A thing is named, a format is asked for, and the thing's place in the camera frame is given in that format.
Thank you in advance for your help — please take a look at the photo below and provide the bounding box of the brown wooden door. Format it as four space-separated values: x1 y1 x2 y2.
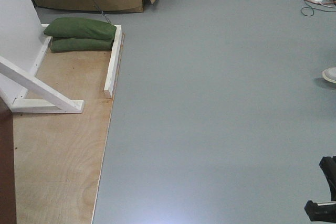
1 100 17 223

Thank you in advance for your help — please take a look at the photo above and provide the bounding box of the black robot body part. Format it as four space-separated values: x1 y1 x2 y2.
304 155 336 223

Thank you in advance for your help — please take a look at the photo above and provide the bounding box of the far white diagonal brace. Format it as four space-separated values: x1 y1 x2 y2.
1 57 85 114

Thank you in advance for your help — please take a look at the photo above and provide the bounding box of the lower green sandbag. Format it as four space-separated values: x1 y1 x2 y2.
50 37 114 52

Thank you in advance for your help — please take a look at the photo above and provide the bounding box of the green sandbag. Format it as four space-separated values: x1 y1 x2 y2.
50 37 114 52
44 17 117 40

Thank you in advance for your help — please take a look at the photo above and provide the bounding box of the upper green sandbag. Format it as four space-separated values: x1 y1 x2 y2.
44 17 117 40

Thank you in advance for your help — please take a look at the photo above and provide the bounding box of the plywood base board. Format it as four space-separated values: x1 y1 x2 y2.
13 51 113 223

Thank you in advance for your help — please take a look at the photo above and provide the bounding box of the right white sneaker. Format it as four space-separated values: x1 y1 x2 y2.
322 67 336 83

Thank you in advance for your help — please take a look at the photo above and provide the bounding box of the far white edge rail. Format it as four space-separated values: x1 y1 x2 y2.
103 25 123 99

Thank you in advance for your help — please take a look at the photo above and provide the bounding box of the white door frame panel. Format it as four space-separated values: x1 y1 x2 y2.
0 0 53 109

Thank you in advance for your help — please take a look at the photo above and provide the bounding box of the dark green cable loop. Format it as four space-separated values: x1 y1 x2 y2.
301 0 336 16

